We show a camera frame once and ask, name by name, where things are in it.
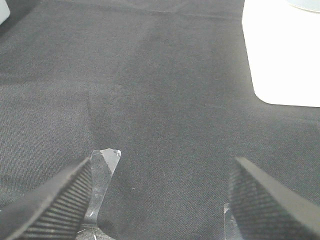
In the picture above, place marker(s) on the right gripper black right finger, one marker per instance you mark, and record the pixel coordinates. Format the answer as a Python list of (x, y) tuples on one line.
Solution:
[(264, 209)]

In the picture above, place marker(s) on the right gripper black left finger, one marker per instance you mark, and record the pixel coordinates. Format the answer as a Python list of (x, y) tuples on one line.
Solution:
[(54, 210)]

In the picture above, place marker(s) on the clear tape strip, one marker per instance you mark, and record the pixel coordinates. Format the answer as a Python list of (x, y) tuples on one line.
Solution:
[(103, 165)]

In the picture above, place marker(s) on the black table cloth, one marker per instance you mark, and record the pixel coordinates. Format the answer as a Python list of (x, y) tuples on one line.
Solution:
[(166, 82)]

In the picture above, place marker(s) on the white plastic storage bin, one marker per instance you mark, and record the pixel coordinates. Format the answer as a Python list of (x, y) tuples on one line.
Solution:
[(282, 40)]

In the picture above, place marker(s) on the grey perforated laundry basket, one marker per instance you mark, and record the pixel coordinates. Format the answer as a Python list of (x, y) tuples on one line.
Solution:
[(4, 11)]

